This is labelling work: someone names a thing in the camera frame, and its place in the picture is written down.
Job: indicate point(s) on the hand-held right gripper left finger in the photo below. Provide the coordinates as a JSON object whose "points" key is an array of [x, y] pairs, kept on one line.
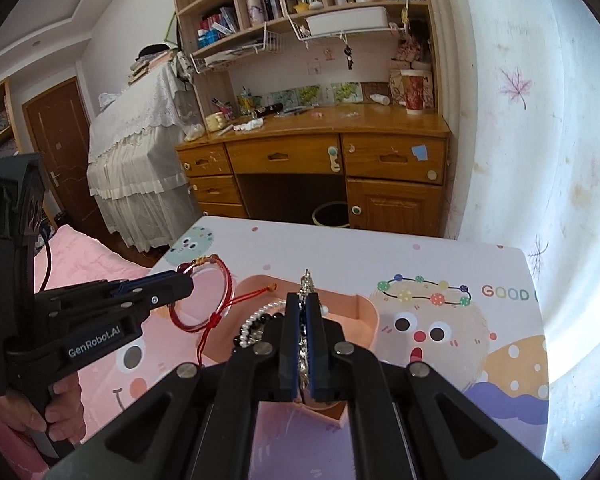
{"points": [[285, 360]]}

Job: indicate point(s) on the white bottle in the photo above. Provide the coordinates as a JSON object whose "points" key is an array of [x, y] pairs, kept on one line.
{"points": [[380, 100]]}

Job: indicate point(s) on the wooden bookcase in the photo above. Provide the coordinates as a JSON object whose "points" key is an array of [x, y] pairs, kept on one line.
{"points": [[0, 120]]}

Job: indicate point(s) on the wooden desk with drawers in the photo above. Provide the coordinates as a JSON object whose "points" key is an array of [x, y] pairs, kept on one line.
{"points": [[290, 155]]}

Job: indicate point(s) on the clear plastic bag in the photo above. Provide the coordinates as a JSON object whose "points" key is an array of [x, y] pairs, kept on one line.
{"points": [[194, 132]]}

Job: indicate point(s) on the trash bin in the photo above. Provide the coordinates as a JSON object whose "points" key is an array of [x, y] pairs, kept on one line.
{"points": [[330, 215]]}

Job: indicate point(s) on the stack of books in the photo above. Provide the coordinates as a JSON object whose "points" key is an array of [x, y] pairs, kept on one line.
{"points": [[147, 65]]}

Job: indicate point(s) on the brown wooden door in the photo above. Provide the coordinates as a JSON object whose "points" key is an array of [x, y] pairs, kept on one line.
{"points": [[65, 150]]}

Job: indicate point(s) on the patterned gift bag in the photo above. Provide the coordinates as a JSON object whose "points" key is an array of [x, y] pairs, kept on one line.
{"points": [[395, 85]]}

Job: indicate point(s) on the hanging keys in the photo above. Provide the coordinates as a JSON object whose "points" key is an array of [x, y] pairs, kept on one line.
{"points": [[348, 57]]}

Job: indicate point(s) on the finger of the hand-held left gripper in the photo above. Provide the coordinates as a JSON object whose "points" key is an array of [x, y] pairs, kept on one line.
{"points": [[130, 286], [170, 292]]}

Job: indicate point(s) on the black tube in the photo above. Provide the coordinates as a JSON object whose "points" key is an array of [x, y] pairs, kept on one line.
{"points": [[269, 109]]}

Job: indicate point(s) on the red patterned paper cup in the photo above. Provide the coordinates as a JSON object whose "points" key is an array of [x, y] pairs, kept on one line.
{"points": [[412, 92]]}

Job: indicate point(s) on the pink plastic tray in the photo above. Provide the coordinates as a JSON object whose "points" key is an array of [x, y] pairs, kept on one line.
{"points": [[350, 310]]}

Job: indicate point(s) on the person's left hand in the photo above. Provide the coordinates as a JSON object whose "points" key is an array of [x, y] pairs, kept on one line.
{"points": [[62, 410]]}

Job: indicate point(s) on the white oblong tray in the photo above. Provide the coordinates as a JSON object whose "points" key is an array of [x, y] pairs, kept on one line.
{"points": [[345, 20]]}

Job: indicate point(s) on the crumpled white tissue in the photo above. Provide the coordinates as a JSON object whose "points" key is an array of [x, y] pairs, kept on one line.
{"points": [[247, 125]]}

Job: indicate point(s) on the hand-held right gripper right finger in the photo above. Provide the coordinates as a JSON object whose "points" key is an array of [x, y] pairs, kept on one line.
{"points": [[316, 355]]}

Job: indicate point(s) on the cartoon print tablecloth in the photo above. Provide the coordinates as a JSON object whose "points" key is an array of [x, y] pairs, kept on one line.
{"points": [[430, 260]]}

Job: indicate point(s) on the pink blanket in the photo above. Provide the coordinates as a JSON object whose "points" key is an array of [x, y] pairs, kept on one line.
{"points": [[80, 255]]}

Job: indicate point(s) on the silver rhinestone bangle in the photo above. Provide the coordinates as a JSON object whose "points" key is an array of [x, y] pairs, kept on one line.
{"points": [[307, 285]]}

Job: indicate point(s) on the white leaf print curtain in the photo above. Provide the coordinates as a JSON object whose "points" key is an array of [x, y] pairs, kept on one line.
{"points": [[555, 135]]}

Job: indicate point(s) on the pen holder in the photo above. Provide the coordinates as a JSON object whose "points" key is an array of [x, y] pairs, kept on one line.
{"points": [[245, 102]]}

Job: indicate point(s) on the white lace cover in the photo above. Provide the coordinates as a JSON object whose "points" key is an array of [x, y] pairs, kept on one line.
{"points": [[140, 125]]}

